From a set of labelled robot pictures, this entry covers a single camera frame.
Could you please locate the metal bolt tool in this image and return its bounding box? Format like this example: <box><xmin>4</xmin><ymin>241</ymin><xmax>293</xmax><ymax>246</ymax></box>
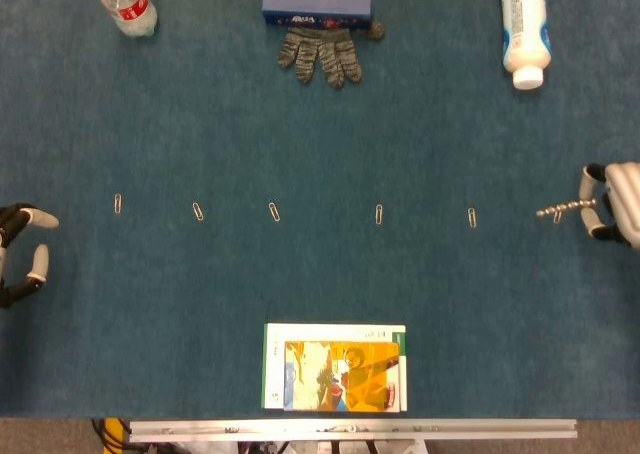
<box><xmin>535</xmin><ymin>198</ymin><xmax>599</xmax><ymax>220</ymax></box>

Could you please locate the yellow cover book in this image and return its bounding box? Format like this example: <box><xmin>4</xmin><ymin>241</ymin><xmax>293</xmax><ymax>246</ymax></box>
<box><xmin>283</xmin><ymin>340</ymin><xmax>403</xmax><ymax>413</ymax></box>

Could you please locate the yellow post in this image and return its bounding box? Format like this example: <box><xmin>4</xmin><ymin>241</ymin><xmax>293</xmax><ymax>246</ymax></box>
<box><xmin>103</xmin><ymin>417</ymin><xmax>127</xmax><ymax>454</ymax></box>

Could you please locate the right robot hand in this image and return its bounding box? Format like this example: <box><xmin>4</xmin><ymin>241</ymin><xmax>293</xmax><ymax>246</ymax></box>
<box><xmin>578</xmin><ymin>160</ymin><xmax>640</xmax><ymax>253</ymax></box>

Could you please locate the blue rectangular box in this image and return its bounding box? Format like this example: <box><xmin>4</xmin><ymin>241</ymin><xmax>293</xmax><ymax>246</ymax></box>
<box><xmin>261</xmin><ymin>0</ymin><xmax>374</xmax><ymax>30</ymax></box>

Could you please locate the clear bottle red label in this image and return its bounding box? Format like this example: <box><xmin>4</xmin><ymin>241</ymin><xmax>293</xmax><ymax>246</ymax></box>
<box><xmin>96</xmin><ymin>0</ymin><xmax>159</xmax><ymax>39</ymax></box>

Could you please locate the grey knit work glove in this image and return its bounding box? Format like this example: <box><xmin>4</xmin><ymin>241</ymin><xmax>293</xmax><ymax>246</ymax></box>
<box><xmin>277</xmin><ymin>0</ymin><xmax>386</xmax><ymax>90</ymax></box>

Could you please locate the black cable bundle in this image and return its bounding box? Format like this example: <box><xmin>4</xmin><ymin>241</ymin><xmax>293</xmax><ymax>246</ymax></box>
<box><xmin>91</xmin><ymin>417</ymin><xmax>132</xmax><ymax>454</ymax></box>

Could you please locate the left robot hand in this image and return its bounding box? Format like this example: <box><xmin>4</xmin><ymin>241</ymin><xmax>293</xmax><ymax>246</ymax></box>
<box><xmin>0</xmin><ymin>202</ymin><xmax>61</xmax><ymax>310</ymax></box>

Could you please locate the white lotion bottle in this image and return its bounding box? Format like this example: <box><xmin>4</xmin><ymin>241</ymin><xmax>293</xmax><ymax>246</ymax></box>
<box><xmin>498</xmin><ymin>0</ymin><xmax>553</xmax><ymax>92</ymax></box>

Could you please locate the white green book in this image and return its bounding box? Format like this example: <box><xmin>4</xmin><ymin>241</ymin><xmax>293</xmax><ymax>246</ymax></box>
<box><xmin>261</xmin><ymin>322</ymin><xmax>409</xmax><ymax>414</ymax></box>

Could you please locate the aluminium profile rail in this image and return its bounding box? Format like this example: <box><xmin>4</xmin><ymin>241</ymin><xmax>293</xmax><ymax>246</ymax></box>
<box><xmin>128</xmin><ymin>418</ymin><xmax>579</xmax><ymax>444</ymax></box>

